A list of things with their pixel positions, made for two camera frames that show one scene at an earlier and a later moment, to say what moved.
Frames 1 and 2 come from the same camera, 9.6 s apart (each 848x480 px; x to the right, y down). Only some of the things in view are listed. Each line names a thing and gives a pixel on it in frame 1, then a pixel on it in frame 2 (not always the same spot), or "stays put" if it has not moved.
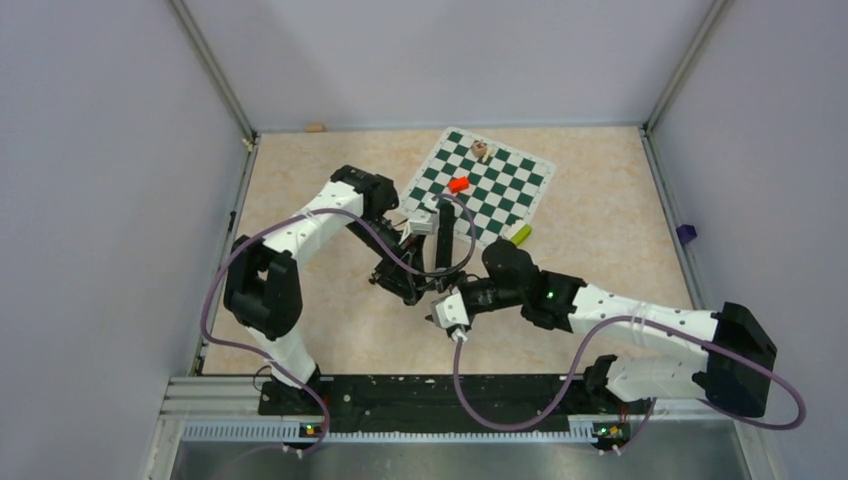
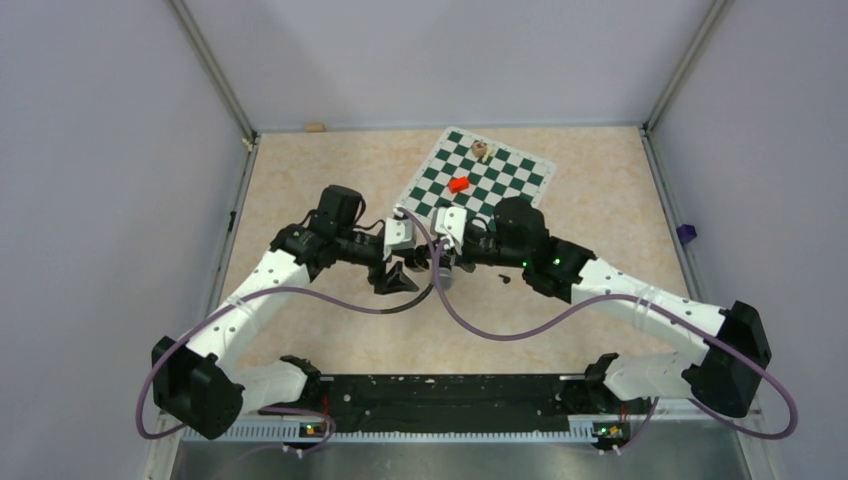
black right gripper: x=461 y=283 -> x=462 y=260
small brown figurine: x=479 y=148 stays put
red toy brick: x=456 y=185 stays put
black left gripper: x=399 y=279 stays put
